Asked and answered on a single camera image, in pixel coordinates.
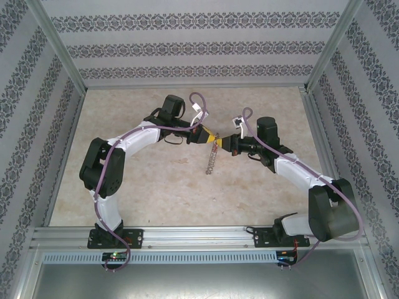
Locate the metal keyring with small rings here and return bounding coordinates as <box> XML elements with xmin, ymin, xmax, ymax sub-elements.
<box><xmin>204</xmin><ymin>133</ymin><xmax>221</xmax><ymax>176</ymax></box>

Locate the grey metal sheet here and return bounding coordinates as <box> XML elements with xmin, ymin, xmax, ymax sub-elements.
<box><xmin>18</xmin><ymin>249</ymin><xmax>385</xmax><ymax>299</ymax></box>

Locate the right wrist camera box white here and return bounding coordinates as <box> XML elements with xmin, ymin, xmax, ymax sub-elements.
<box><xmin>231</xmin><ymin>116</ymin><xmax>247</xmax><ymax>138</ymax></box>

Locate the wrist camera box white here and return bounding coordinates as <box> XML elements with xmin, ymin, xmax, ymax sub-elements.
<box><xmin>190</xmin><ymin>103</ymin><xmax>209</xmax><ymax>125</ymax></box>
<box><xmin>231</xmin><ymin>116</ymin><xmax>247</xmax><ymax>138</ymax></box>

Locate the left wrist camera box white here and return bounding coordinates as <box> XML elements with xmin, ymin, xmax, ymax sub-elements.
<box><xmin>190</xmin><ymin>103</ymin><xmax>209</xmax><ymax>125</ymax></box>

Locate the aluminium frame crossbar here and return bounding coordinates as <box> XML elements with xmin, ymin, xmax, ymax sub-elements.
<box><xmin>84</xmin><ymin>83</ymin><xmax>309</xmax><ymax>92</ymax></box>

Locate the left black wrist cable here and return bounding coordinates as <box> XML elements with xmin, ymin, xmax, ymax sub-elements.
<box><xmin>163</xmin><ymin>135</ymin><xmax>186</xmax><ymax>146</ymax></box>

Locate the aluminium mounting rail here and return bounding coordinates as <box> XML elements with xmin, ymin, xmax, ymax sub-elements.
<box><xmin>29</xmin><ymin>225</ymin><xmax>370</xmax><ymax>250</ymax></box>

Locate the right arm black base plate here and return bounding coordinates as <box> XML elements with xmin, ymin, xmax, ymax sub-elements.
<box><xmin>252</xmin><ymin>226</ymin><xmax>311</xmax><ymax>249</ymax></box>

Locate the aluminium frame post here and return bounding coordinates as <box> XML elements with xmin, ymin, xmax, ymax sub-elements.
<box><xmin>26</xmin><ymin>0</ymin><xmax>88</xmax><ymax>92</ymax></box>
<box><xmin>306</xmin><ymin>0</ymin><xmax>364</xmax><ymax>92</ymax></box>

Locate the slotted grey cable duct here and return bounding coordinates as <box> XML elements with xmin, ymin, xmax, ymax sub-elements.
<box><xmin>42</xmin><ymin>251</ymin><xmax>278</xmax><ymax>264</ymax></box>

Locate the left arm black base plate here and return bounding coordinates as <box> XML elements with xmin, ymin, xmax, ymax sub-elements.
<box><xmin>87</xmin><ymin>229</ymin><xmax>145</xmax><ymax>250</ymax></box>

